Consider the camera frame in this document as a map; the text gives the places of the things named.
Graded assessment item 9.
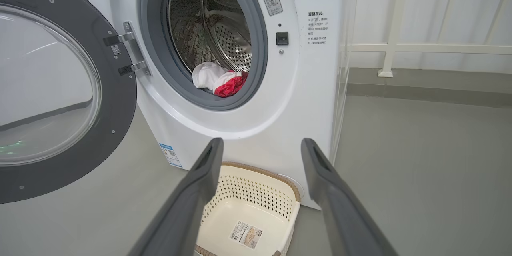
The white printed product label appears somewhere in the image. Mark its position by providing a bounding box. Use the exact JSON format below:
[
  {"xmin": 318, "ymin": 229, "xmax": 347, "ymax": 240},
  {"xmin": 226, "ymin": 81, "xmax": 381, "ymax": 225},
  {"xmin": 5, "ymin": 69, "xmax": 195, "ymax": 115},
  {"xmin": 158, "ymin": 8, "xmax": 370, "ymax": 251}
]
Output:
[{"xmin": 228, "ymin": 221, "xmax": 263, "ymax": 250}]

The cream laundry basket brown rim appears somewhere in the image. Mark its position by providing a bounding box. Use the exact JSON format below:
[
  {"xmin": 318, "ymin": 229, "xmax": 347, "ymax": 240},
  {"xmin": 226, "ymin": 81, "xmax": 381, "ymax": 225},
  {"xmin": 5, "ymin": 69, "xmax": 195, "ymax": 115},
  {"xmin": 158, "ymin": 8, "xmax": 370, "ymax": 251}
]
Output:
[{"xmin": 195, "ymin": 162, "xmax": 301, "ymax": 256}]

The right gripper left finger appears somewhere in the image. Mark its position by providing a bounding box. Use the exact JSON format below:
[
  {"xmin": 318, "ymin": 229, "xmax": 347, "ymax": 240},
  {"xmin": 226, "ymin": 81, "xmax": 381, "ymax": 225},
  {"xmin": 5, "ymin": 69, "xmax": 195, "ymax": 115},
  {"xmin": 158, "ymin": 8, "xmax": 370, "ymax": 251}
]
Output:
[{"xmin": 128, "ymin": 138, "xmax": 224, "ymax": 256}]

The black-rimmed glass washer door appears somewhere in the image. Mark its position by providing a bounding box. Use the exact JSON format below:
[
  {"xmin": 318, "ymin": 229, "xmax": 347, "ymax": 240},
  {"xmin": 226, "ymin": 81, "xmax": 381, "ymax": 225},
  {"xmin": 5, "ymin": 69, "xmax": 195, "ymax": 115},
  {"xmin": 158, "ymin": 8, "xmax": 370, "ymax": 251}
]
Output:
[{"xmin": 0, "ymin": 0, "xmax": 138, "ymax": 204}]

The silver door hinge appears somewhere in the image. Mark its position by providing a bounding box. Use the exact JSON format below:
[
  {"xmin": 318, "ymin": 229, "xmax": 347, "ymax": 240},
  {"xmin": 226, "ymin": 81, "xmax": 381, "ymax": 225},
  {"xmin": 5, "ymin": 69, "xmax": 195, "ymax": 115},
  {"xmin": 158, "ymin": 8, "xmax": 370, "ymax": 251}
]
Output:
[{"xmin": 103, "ymin": 21, "xmax": 152, "ymax": 76}]

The blue energy label sticker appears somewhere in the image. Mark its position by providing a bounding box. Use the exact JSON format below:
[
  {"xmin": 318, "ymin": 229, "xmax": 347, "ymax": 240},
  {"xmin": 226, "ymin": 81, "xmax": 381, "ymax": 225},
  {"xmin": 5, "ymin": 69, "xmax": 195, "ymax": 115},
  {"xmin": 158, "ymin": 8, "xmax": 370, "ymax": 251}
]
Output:
[{"xmin": 159, "ymin": 143, "xmax": 183, "ymax": 168}]

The red and white jersey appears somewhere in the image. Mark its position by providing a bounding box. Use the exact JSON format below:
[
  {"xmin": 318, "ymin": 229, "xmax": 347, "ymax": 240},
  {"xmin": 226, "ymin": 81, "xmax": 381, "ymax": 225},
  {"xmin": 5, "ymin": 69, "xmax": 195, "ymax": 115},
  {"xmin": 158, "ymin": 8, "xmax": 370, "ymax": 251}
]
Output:
[{"xmin": 192, "ymin": 62, "xmax": 249, "ymax": 98}]

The grey rubber door gasket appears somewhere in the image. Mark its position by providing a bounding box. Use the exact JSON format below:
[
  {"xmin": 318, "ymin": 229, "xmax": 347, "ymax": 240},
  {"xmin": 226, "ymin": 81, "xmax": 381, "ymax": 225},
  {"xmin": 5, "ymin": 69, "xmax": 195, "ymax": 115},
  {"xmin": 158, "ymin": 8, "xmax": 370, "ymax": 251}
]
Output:
[{"xmin": 137, "ymin": 0, "xmax": 268, "ymax": 111}]

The white front-load washing machine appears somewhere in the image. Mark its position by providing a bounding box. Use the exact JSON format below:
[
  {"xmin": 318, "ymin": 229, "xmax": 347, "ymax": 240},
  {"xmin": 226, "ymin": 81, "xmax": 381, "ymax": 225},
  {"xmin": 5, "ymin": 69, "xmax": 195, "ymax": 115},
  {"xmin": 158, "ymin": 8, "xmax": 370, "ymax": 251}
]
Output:
[{"xmin": 75, "ymin": 0, "xmax": 358, "ymax": 210}]

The stainless steel washing machine drum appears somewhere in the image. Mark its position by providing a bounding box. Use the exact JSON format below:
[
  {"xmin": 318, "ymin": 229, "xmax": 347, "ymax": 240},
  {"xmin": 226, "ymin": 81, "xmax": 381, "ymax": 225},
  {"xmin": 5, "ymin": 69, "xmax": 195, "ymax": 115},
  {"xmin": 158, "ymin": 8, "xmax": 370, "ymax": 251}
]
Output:
[{"xmin": 168, "ymin": 0, "xmax": 252, "ymax": 88}]

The white metal railing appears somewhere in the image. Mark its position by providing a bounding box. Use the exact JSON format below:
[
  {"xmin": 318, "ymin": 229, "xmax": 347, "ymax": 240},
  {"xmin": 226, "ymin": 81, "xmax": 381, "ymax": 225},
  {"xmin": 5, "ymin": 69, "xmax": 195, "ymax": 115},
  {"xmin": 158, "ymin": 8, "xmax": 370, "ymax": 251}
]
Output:
[{"xmin": 340, "ymin": 0, "xmax": 512, "ymax": 78}]

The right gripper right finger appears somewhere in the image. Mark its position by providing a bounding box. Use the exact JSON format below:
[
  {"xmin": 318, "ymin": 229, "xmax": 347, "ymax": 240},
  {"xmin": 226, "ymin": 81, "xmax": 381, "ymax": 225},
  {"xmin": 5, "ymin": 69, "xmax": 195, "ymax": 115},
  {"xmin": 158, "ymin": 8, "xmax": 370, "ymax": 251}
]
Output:
[{"xmin": 301, "ymin": 138, "xmax": 398, "ymax": 256}]

